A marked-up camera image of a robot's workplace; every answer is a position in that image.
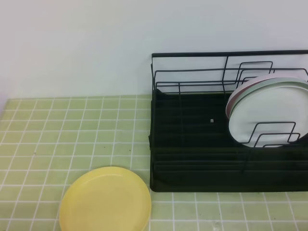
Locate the pink plate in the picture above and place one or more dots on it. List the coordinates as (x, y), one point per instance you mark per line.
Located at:
(240, 89)

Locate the black wire dish rack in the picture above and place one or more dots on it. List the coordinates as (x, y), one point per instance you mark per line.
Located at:
(222, 72)

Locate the yellow plastic plate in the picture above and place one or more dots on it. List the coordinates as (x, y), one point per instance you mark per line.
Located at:
(106, 199)

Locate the pale green plate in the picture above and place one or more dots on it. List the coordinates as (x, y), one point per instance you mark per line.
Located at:
(271, 113)

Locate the black drip tray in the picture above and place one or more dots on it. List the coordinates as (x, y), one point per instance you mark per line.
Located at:
(192, 149)

